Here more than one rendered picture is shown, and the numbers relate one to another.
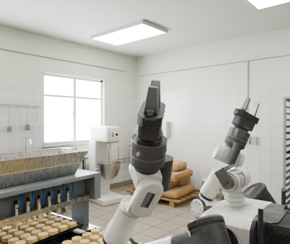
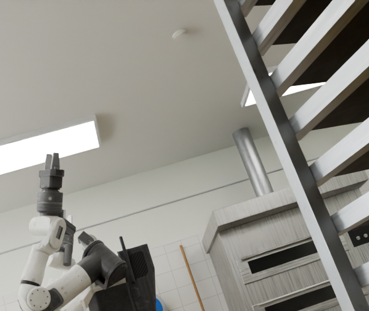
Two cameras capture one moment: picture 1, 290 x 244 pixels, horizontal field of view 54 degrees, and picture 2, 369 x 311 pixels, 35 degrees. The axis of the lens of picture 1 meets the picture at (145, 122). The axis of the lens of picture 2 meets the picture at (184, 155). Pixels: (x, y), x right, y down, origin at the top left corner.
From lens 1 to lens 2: 1.68 m
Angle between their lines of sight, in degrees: 54
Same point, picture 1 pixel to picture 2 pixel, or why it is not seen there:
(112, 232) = (34, 269)
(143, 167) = (54, 208)
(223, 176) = (85, 237)
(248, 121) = (69, 228)
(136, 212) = (53, 242)
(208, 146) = not seen: outside the picture
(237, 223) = not seen: hidden behind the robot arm
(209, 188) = not seen: hidden behind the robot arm
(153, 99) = (57, 160)
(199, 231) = (95, 248)
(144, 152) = (54, 196)
